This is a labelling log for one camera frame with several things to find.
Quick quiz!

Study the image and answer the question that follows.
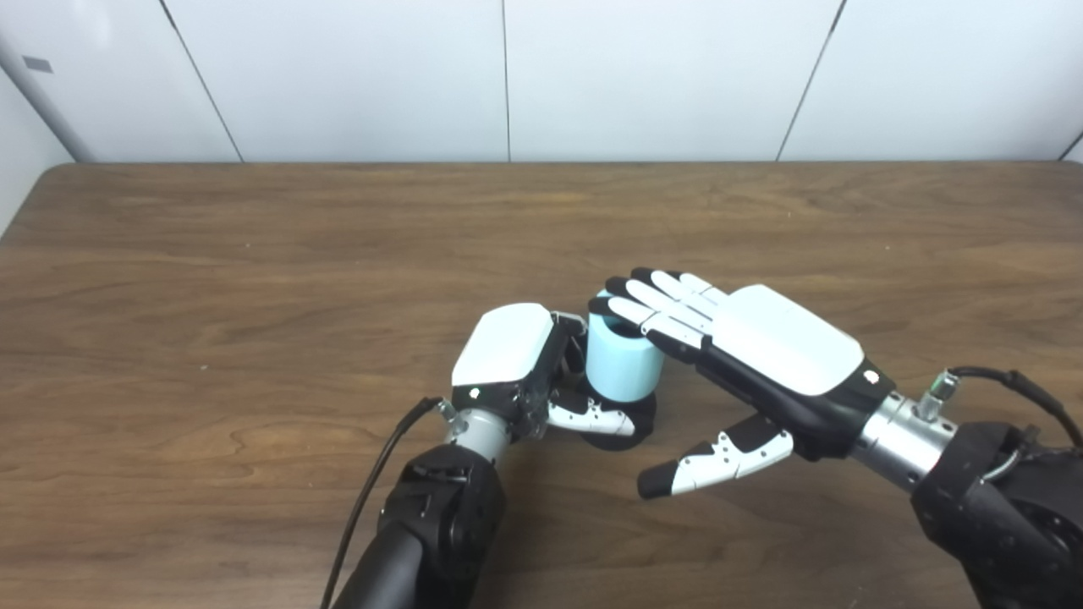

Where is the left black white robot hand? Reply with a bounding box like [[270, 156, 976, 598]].
[[450, 303, 637, 442]]

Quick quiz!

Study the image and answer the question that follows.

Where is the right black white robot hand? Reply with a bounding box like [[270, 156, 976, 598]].
[[588, 267, 898, 500]]

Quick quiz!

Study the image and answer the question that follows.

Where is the light blue cylinder cup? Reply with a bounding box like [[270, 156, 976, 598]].
[[585, 290, 666, 403]]

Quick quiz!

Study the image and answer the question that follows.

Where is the black funnel-shaped nozzle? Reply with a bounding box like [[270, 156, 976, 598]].
[[558, 376, 657, 452]]

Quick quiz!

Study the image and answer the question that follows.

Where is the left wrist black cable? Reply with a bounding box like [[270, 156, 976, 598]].
[[319, 396, 468, 609]]

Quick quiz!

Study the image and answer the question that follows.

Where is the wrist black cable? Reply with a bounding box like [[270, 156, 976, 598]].
[[915, 365, 1083, 449], [319, 396, 468, 609]]

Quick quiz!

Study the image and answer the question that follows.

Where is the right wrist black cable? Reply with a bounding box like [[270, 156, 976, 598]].
[[915, 365, 1083, 449]]

